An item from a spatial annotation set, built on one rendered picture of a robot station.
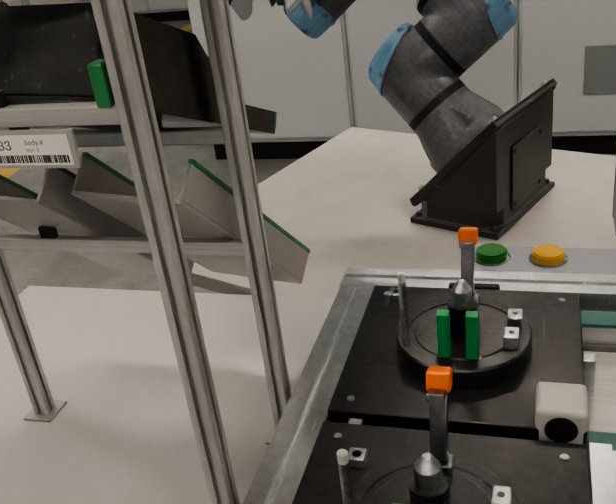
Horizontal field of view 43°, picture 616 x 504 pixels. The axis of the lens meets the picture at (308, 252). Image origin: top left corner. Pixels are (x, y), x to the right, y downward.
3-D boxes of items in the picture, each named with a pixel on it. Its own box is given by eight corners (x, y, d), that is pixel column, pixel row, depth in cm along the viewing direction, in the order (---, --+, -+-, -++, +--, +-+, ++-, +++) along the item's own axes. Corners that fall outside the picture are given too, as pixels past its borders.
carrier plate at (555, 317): (375, 298, 97) (374, 283, 96) (579, 306, 90) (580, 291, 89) (328, 426, 76) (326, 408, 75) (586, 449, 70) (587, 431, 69)
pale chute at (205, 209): (211, 272, 100) (220, 239, 101) (302, 284, 94) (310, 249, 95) (69, 193, 76) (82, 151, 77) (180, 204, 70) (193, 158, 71)
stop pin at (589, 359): (581, 383, 81) (583, 352, 79) (593, 384, 81) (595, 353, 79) (581, 392, 80) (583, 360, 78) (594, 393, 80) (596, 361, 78)
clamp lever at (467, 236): (459, 294, 86) (459, 226, 85) (477, 295, 86) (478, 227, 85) (455, 300, 83) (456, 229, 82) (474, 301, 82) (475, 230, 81)
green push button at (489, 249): (477, 255, 103) (476, 241, 102) (508, 256, 102) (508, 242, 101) (474, 270, 99) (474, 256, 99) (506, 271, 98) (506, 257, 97)
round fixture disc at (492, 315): (408, 308, 90) (407, 293, 89) (533, 313, 86) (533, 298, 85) (386, 382, 78) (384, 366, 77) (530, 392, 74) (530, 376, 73)
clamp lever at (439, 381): (428, 453, 65) (428, 364, 64) (452, 455, 64) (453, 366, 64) (421, 469, 62) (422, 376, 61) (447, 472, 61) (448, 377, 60)
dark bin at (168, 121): (176, 130, 89) (179, 64, 89) (275, 134, 84) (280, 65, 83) (-25, 98, 64) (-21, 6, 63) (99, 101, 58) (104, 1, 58)
